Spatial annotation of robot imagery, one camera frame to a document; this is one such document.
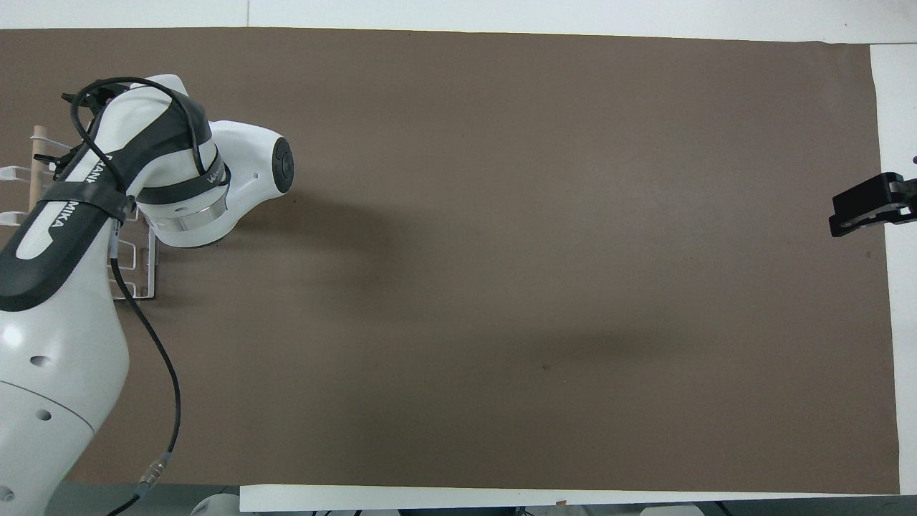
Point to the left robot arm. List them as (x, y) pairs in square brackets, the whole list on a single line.
[(57, 358)]

